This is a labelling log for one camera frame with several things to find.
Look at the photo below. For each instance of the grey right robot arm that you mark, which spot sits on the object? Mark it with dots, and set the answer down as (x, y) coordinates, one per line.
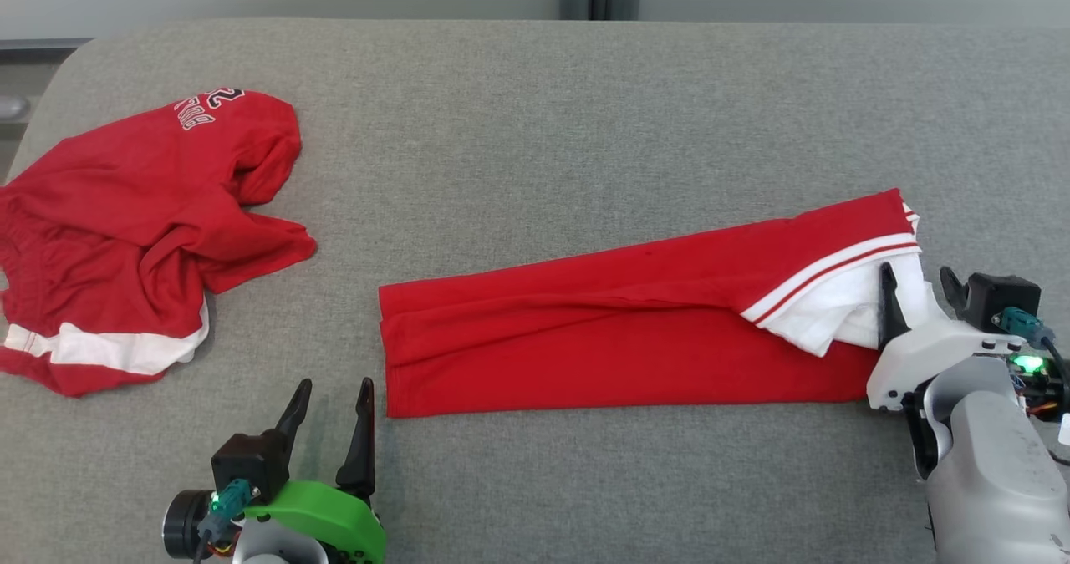
(995, 480)

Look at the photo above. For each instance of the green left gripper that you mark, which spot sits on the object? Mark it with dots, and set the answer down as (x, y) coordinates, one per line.
(334, 514)

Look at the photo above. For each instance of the red T-shirt with white sleeves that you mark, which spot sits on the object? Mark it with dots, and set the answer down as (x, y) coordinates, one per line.
(585, 338)

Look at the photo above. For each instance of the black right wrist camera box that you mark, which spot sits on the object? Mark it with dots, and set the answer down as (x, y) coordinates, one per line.
(1003, 292)

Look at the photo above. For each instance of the red shirt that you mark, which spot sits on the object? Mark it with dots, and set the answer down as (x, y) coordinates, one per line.
(125, 213)

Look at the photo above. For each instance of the grey fabric sofa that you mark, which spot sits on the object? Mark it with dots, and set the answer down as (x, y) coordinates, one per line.
(535, 129)

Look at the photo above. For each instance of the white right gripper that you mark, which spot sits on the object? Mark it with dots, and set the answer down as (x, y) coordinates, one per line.
(911, 363)

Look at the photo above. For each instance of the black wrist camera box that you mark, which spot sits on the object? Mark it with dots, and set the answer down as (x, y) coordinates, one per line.
(247, 459)
(1003, 292)

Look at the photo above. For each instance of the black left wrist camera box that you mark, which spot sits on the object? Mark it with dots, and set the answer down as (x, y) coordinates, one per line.
(247, 459)

